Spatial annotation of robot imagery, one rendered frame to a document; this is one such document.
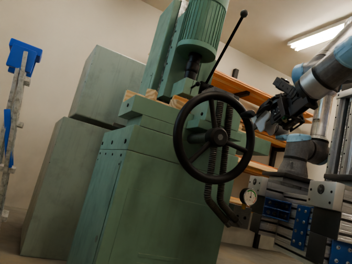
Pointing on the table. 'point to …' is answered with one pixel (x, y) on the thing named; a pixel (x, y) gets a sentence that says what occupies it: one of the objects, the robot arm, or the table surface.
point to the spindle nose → (193, 65)
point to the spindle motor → (202, 29)
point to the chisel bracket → (185, 88)
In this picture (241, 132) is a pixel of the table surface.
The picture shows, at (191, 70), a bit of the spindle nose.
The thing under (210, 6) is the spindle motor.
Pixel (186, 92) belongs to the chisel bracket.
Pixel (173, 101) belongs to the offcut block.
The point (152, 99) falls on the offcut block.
